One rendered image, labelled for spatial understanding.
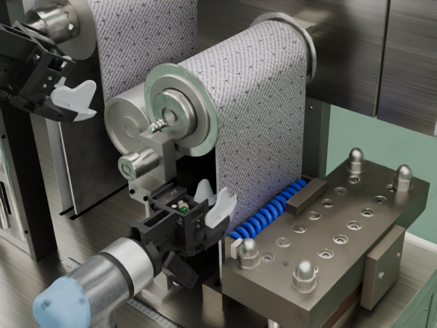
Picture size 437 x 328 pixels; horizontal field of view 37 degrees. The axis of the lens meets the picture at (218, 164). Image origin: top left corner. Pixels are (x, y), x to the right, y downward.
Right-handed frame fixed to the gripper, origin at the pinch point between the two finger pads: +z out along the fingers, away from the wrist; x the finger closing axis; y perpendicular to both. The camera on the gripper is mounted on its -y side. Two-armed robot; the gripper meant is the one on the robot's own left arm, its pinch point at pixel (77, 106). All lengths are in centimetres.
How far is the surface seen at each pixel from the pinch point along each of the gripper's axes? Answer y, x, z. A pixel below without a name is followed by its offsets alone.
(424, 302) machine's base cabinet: 2, -44, 57
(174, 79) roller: 10.3, -4.6, 8.5
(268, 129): 11.1, -12.2, 27.2
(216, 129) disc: 8.5, -13.0, 11.9
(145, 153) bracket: -1.6, -5.8, 11.9
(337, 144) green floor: -6, 57, 242
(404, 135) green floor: 17, 41, 264
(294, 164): 7.3, -14.1, 40.3
